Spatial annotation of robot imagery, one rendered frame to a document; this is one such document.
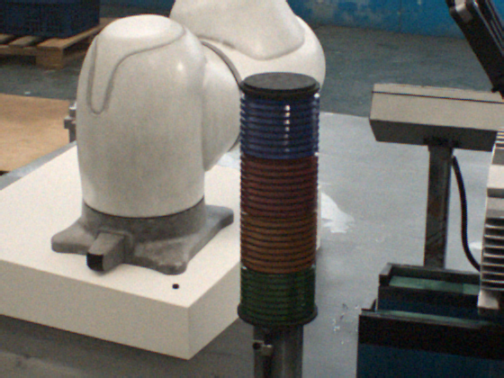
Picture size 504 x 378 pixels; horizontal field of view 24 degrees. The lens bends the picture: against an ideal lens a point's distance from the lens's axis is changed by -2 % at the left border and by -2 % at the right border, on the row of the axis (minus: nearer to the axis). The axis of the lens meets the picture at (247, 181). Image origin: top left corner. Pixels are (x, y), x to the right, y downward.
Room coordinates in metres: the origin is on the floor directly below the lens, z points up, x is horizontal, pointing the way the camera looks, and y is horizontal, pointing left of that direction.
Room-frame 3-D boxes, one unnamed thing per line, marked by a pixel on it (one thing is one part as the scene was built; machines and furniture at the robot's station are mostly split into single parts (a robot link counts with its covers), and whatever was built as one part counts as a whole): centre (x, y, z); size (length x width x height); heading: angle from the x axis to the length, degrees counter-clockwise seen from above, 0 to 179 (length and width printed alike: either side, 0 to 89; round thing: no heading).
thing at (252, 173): (0.86, -0.02, 1.14); 0.06 x 0.06 x 0.04
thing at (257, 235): (0.86, -0.02, 1.10); 0.06 x 0.06 x 0.04
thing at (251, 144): (0.86, -0.02, 1.19); 0.06 x 0.06 x 0.04
